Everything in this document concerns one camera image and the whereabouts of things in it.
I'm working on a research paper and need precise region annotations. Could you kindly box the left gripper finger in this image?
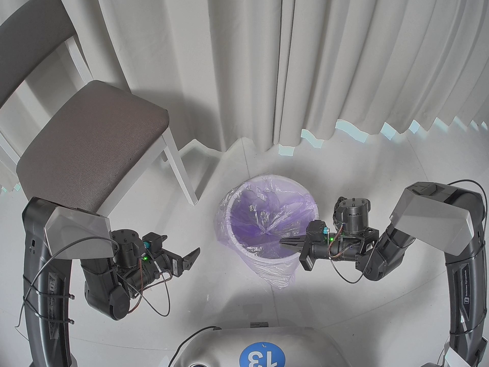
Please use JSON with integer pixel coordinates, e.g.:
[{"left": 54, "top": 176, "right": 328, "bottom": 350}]
[{"left": 183, "top": 246, "right": 202, "bottom": 273}]

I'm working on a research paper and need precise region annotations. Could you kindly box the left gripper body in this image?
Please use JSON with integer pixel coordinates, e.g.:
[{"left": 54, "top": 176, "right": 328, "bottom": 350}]
[{"left": 143, "top": 252, "right": 186, "bottom": 280}]

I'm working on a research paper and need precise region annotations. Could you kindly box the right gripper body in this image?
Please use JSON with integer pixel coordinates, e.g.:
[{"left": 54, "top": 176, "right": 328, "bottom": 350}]
[{"left": 300, "top": 239, "right": 339, "bottom": 273}]

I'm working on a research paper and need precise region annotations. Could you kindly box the purple plastic bag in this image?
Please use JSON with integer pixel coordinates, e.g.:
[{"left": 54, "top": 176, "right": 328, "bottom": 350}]
[{"left": 216, "top": 172, "right": 321, "bottom": 291}]

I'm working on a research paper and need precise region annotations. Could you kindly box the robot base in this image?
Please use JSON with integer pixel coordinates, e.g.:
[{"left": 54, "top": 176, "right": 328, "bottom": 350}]
[{"left": 172, "top": 321, "right": 348, "bottom": 367}]

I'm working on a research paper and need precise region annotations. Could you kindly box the white trash bin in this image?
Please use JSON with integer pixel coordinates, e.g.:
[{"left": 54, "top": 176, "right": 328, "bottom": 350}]
[{"left": 225, "top": 177, "right": 320, "bottom": 279}]

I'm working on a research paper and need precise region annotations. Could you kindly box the grey padded white chair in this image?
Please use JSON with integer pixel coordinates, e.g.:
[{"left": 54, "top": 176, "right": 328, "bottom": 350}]
[{"left": 0, "top": 0, "right": 200, "bottom": 218}]

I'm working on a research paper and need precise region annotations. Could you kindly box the white curtain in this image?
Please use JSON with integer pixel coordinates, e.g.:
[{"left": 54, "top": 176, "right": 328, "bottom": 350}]
[
  {"left": 0, "top": 0, "right": 298, "bottom": 194},
  {"left": 273, "top": 0, "right": 489, "bottom": 156}
]

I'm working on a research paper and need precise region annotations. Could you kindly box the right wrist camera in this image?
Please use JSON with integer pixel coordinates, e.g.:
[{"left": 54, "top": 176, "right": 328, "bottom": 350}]
[{"left": 307, "top": 220, "right": 330, "bottom": 244}]

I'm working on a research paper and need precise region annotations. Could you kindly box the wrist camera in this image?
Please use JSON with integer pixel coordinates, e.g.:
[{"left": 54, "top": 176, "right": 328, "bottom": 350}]
[
  {"left": 142, "top": 232, "right": 167, "bottom": 257},
  {"left": 307, "top": 220, "right": 330, "bottom": 244}
]

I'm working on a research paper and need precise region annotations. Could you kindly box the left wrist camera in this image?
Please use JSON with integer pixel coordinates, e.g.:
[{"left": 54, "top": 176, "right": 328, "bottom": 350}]
[{"left": 142, "top": 232, "right": 167, "bottom": 257}]

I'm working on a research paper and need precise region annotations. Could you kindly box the black cable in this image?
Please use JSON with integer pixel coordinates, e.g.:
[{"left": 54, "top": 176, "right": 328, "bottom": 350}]
[
  {"left": 15, "top": 237, "right": 119, "bottom": 328},
  {"left": 131, "top": 269, "right": 171, "bottom": 317},
  {"left": 168, "top": 325, "right": 223, "bottom": 367},
  {"left": 447, "top": 179, "right": 489, "bottom": 221},
  {"left": 329, "top": 258, "right": 369, "bottom": 284}
]

